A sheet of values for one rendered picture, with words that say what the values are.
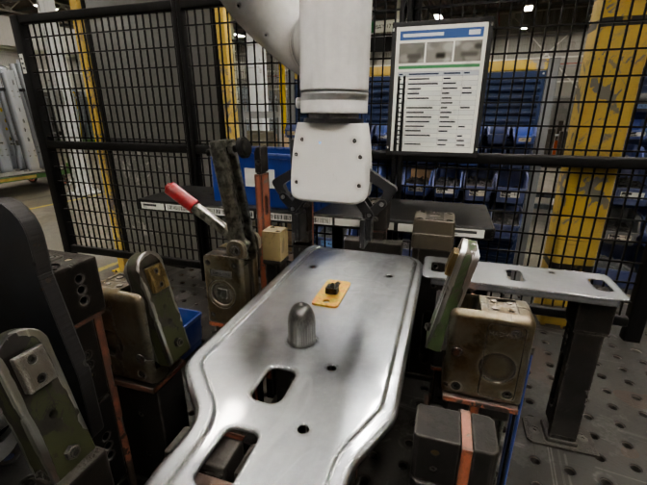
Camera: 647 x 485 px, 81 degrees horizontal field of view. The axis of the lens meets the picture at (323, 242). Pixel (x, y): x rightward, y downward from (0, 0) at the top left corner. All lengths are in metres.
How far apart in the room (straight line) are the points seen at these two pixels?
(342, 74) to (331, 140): 0.07
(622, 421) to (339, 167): 0.74
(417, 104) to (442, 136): 0.10
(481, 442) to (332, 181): 0.31
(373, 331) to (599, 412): 0.59
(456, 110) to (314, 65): 0.61
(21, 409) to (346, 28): 0.44
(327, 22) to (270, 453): 0.42
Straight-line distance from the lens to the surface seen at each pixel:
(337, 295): 0.55
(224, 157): 0.55
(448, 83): 1.03
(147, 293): 0.45
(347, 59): 0.47
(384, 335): 0.47
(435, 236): 0.75
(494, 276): 0.68
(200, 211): 0.60
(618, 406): 1.01
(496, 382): 0.50
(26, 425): 0.36
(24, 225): 0.37
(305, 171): 0.49
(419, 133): 1.03
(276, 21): 0.56
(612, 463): 0.87
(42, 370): 0.36
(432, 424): 0.39
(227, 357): 0.44
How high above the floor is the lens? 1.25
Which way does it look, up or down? 19 degrees down
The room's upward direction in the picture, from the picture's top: straight up
